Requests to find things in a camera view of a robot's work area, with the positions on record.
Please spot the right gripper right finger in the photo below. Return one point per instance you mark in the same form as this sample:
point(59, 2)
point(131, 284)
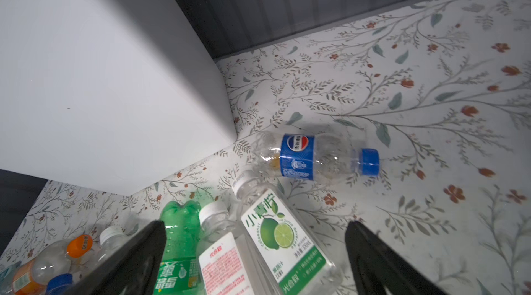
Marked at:
point(378, 269)

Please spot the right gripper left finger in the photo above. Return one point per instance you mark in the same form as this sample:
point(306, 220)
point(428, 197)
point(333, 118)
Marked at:
point(133, 269)

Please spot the green Sprite bottle label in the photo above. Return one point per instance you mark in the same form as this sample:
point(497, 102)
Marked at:
point(179, 271)

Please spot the Pepsi bottle near bin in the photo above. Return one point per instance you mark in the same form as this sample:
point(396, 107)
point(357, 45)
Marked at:
point(318, 158)

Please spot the white waste bin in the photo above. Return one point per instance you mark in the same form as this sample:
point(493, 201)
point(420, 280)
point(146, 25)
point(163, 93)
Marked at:
point(112, 95)

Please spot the clear crumpled tall bottle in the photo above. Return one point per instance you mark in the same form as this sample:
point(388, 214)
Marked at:
point(111, 240)

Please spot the blue label water bottle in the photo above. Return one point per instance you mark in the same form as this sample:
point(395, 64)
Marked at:
point(59, 284)

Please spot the orange cap clear bottle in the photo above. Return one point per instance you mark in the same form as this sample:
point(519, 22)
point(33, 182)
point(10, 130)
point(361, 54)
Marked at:
point(61, 257)

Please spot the lime label square bottle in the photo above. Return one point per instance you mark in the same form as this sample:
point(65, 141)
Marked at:
point(292, 254)

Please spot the pink label square bottle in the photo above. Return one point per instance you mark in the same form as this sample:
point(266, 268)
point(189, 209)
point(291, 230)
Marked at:
point(225, 258)

